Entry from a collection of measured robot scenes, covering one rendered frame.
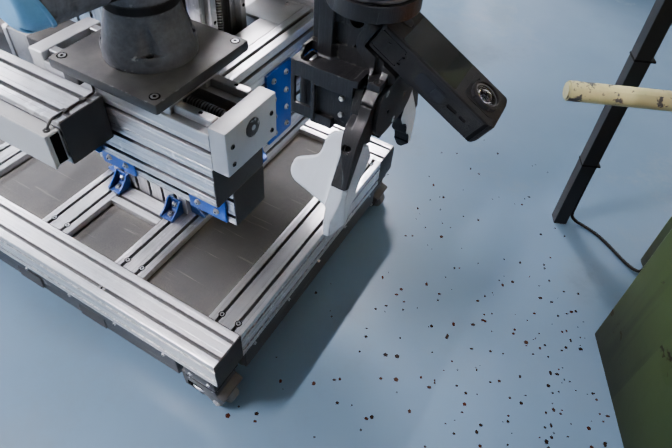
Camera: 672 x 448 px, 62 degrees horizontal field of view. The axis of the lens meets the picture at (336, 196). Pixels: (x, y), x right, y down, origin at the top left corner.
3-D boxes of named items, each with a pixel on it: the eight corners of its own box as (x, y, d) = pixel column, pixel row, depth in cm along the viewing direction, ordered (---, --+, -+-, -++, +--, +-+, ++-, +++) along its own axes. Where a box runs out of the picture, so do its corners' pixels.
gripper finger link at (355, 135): (341, 182, 49) (377, 87, 47) (359, 189, 49) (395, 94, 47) (320, 185, 45) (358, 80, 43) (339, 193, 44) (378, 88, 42)
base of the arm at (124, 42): (81, 53, 89) (62, -7, 81) (149, 15, 98) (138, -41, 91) (153, 85, 84) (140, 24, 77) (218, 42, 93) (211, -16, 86)
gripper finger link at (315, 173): (283, 213, 51) (317, 117, 49) (339, 240, 49) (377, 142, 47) (266, 217, 48) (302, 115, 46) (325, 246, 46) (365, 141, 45)
